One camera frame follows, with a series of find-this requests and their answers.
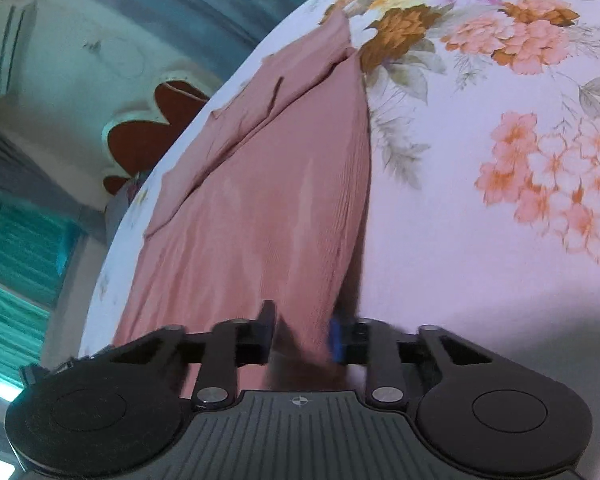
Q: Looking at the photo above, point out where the teal window blind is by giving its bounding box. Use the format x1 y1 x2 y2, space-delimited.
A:
0 197 84 402

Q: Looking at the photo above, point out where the floral white bed sheet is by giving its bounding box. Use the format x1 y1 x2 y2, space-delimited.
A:
76 0 600 391

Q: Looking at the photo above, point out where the pink ribbed shirt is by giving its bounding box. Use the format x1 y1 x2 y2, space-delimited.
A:
114 13 370 391

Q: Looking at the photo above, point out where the white wall air conditioner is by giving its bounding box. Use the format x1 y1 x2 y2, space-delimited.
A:
0 0 35 98

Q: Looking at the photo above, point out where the red heart headboard chair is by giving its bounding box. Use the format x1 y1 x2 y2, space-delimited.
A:
102 77 209 195

